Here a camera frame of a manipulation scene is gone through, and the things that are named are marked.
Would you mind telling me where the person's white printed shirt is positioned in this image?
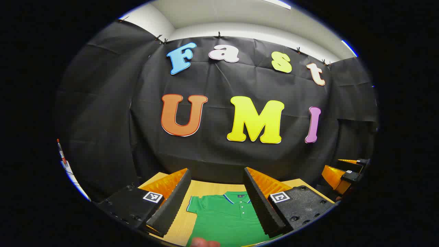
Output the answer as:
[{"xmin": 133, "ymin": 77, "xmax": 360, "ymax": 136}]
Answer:
[{"xmin": 56, "ymin": 138, "xmax": 90, "ymax": 202}]

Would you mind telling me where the row of black clips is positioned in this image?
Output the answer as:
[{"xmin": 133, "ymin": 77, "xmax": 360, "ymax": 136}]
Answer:
[{"xmin": 118, "ymin": 15, "xmax": 333, "ymax": 67}]

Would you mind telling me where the green T-shirt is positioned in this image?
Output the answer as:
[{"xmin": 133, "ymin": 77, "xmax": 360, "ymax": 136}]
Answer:
[{"xmin": 186, "ymin": 191, "xmax": 280, "ymax": 247}]

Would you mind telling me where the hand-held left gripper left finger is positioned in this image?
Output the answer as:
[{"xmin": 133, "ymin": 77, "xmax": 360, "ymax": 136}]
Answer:
[{"xmin": 93, "ymin": 168, "xmax": 192, "ymax": 238}]

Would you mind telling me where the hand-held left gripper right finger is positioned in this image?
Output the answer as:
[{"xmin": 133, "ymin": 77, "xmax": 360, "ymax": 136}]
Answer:
[{"xmin": 244, "ymin": 167, "xmax": 336, "ymax": 239}]

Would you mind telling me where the black backdrop cloth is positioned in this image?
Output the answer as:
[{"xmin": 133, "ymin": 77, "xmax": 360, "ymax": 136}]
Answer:
[{"xmin": 55, "ymin": 19, "xmax": 379, "ymax": 203}]

